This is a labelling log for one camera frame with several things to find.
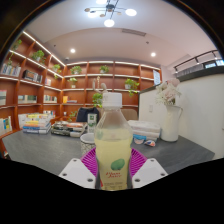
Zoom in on white jug vase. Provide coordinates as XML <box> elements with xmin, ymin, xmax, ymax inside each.
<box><xmin>160</xmin><ymin>104</ymin><xmax>184</xmax><ymax>143</ymax></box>

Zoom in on branched ceiling lamp round bulbs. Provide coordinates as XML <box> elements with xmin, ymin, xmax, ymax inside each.
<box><xmin>83</xmin><ymin>0</ymin><xmax>138</xmax><ymax>28</ymax></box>

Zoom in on green white tall carton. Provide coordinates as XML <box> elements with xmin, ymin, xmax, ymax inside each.
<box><xmin>86</xmin><ymin>113</ymin><xmax>98</xmax><ymax>134</ymax></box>

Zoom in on black framed window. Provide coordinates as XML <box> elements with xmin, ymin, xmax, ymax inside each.
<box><xmin>203</xmin><ymin>59</ymin><xmax>224</xmax><ymax>69</ymax></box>

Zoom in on chair with dark jacket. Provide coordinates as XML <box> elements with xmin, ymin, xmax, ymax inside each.
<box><xmin>75</xmin><ymin>106</ymin><xmax>100</xmax><ymax>123</ymax></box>

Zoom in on round orange blue printed packet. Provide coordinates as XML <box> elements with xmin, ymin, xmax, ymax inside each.
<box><xmin>143</xmin><ymin>139</ymin><xmax>157</xmax><ymax>148</ymax></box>

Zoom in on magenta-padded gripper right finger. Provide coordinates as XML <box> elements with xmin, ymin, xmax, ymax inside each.
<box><xmin>128</xmin><ymin>148</ymin><xmax>169</xmax><ymax>190</ymax></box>

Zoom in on wooden wall shelf unit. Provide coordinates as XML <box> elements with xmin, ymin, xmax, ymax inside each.
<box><xmin>0</xmin><ymin>31</ymin><xmax>163</xmax><ymax>134</ymax></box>

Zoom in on tan upholstered chair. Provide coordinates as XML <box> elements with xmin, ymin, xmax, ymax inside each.
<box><xmin>120</xmin><ymin>108</ymin><xmax>139</xmax><ymax>122</ymax></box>

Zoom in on dark book stack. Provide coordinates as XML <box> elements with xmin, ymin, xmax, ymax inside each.
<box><xmin>50</xmin><ymin>120</ymin><xmax>88</xmax><ymax>138</ymax></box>

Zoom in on ceiling air vent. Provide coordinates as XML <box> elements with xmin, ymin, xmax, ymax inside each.
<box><xmin>121</xmin><ymin>28</ymin><xmax>148</xmax><ymax>37</ymax></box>

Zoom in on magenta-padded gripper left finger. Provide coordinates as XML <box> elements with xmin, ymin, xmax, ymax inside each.
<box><xmin>58</xmin><ymin>147</ymin><xmax>98</xmax><ymax>190</ymax></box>

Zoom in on colourful book stack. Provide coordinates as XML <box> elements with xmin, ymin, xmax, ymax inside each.
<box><xmin>18</xmin><ymin>113</ymin><xmax>53</xmax><ymax>135</ymax></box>

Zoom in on blue white printed packet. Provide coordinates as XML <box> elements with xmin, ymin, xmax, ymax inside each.
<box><xmin>133</xmin><ymin>134</ymin><xmax>148</xmax><ymax>145</ymax></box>

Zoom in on yellow juice bottle white cap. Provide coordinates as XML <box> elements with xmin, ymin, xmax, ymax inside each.
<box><xmin>93</xmin><ymin>92</ymin><xmax>134</xmax><ymax>192</ymax></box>

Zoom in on black ceiling track rail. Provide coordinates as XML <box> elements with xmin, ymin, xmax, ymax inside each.
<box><xmin>173</xmin><ymin>49</ymin><xmax>219</xmax><ymax>73</ymax></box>

